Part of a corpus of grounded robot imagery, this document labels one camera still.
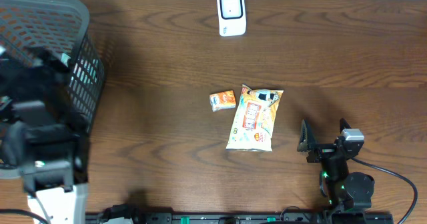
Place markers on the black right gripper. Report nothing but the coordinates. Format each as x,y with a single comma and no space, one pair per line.
322,150

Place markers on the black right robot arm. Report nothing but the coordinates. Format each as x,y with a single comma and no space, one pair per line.
346,190

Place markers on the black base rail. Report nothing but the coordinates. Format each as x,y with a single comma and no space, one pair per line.
122,214

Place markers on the white barcode scanner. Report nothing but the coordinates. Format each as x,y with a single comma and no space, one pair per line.
231,17

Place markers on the orange tissue pack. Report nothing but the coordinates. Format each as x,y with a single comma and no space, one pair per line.
222,100

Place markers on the mint green wipes pack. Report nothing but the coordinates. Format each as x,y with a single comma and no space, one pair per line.
65,59

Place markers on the grey plastic shopping basket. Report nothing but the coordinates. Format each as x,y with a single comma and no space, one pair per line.
60,26

